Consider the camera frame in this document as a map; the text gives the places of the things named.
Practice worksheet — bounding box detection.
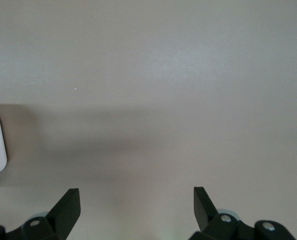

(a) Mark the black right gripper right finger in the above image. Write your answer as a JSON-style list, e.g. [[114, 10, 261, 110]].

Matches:
[[189, 186, 297, 240]]

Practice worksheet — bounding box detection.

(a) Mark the brown table mat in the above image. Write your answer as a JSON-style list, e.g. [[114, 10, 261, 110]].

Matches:
[[0, 0, 297, 240]]

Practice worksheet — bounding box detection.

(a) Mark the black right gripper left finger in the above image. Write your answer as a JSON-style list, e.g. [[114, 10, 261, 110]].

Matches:
[[0, 188, 82, 240]]

